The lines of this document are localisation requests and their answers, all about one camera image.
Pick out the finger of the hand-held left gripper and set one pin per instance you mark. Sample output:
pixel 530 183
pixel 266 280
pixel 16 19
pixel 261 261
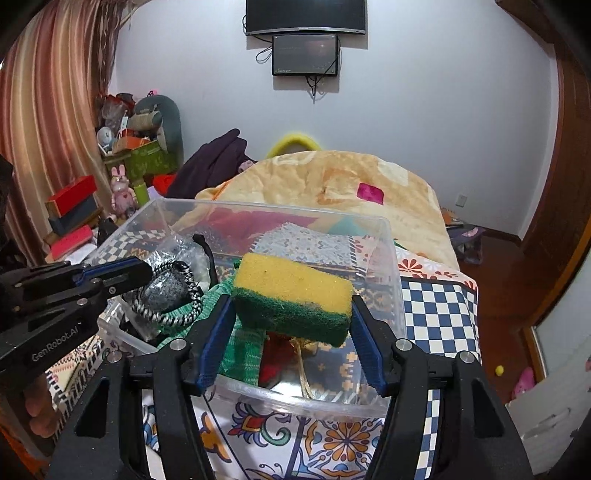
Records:
pixel 115 267
pixel 124 287

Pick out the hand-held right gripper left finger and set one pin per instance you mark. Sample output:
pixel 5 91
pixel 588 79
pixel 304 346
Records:
pixel 214 342

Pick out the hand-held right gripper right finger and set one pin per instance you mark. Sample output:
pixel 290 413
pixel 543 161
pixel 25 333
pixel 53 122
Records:
pixel 367 342

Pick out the clear plastic storage box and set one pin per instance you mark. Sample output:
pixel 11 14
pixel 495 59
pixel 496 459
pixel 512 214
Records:
pixel 325 402

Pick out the yellow and green sponge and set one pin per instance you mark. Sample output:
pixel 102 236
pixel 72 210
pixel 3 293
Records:
pixel 286 286

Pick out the person's left hand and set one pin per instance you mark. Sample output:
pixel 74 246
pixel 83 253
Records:
pixel 39 408

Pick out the green knitted cloth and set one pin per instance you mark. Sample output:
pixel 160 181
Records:
pixel 244 351

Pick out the pink flat box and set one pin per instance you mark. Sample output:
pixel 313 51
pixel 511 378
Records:
pixel 71 241

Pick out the red cloth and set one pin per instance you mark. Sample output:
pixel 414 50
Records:
pixel 277 361

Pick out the dark grey flat box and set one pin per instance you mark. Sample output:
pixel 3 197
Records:
pixel 76 214

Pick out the clear plastic bag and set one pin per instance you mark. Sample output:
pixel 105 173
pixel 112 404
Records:
pixel 184 251

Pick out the gold ribbon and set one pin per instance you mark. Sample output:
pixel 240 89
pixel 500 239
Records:
pixel 302 369

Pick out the pink rabbit toy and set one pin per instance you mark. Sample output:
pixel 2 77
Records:
pixel 122 191

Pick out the green cylinder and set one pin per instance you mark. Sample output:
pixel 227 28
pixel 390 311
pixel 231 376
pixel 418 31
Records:
pixel 140 190

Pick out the red flat box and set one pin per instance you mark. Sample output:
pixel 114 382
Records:
pixel 74 191

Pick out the green patterned box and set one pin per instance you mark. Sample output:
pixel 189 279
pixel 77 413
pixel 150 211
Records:
pixel 147 161

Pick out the purple bag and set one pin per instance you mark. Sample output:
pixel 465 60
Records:
pixel 467 244

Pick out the dark purple garment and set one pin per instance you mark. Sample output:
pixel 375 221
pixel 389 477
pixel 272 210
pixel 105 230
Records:
pixel 207 161

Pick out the grey plush toy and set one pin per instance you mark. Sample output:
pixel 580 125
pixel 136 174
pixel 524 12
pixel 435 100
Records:
pixel 168 120

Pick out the striped brown curtain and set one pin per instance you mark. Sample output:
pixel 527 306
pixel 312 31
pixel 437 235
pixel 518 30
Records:
pixel 55 115

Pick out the beige patchwork blanket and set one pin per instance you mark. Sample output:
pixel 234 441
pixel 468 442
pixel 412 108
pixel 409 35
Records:
pixel 323 177

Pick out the white cabinet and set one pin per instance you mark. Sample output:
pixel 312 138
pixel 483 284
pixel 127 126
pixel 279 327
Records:
pixel 558 392

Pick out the white wall socket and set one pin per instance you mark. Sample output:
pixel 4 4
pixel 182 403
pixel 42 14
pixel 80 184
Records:
pixel 460 199

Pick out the wooden door frame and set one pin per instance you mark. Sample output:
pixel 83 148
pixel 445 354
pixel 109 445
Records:
pixel 568 161

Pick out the small black wall monitor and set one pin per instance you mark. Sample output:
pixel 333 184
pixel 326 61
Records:
pixel 304 54

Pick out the black wall television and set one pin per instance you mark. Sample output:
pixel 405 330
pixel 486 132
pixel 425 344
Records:
pixel 304 16

